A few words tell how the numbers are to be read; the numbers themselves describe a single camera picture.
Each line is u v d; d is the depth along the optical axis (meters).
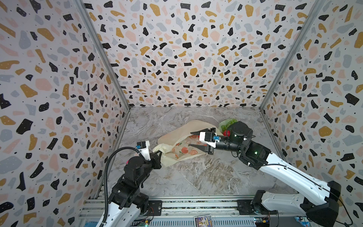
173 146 0.75
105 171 0.49
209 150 0.52
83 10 0.70
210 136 0.44
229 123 1.04
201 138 0.47
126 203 0.49
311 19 0.75
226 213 0.73
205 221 0.69
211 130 0.54
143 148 0.61
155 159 0.62
